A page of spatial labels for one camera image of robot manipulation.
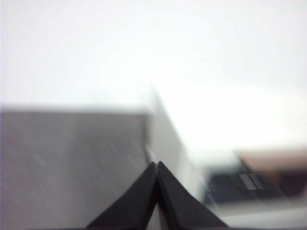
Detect glass oven door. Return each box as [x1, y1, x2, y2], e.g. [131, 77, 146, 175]
[201, 148, 307, 216]

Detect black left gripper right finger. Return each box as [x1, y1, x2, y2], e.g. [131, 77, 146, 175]
[157, 161, 228, 228]

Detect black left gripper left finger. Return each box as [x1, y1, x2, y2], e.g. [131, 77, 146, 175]
[86, 162, 158, 228]

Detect cream Toshiba toaster oven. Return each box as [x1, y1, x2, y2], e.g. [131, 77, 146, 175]
[143, 86, 307, 230]

